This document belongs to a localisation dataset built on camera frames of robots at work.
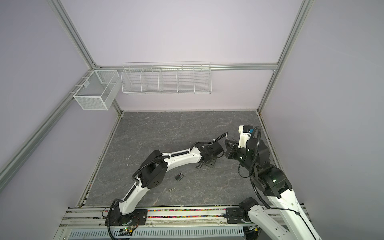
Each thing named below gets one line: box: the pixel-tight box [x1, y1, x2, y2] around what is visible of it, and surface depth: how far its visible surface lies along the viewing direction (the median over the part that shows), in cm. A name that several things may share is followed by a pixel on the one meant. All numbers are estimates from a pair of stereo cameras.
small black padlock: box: [174, 173, 184, 182], surface depth 88 cm
